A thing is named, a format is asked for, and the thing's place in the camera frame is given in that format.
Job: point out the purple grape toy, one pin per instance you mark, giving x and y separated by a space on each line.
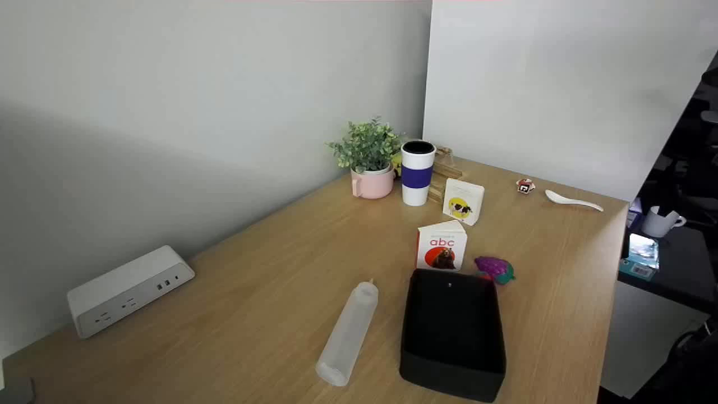
494 269

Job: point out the teal packet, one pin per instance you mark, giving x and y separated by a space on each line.
641 256

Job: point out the black side table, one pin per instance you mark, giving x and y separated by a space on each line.
676 264

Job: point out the small red and white toy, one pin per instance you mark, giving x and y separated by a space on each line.
525 186

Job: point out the plant in pink mug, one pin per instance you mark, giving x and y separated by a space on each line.
368 161

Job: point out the white power strip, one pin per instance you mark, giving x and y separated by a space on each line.
126 290

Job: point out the clear squeeze bottle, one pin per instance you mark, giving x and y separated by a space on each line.
349 331

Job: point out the wooden block stack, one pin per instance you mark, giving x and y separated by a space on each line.
443 168

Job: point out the yellow toy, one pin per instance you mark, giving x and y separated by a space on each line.
397 164

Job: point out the white book with cow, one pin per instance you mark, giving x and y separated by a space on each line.
463 201

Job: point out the white spoon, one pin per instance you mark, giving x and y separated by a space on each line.
569 200

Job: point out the white cup with blue band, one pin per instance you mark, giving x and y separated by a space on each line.
417 173

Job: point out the white mug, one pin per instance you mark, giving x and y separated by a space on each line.
659 221

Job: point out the white book with bear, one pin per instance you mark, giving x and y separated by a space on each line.
442 248

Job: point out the black box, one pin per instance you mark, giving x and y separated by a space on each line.
452 331

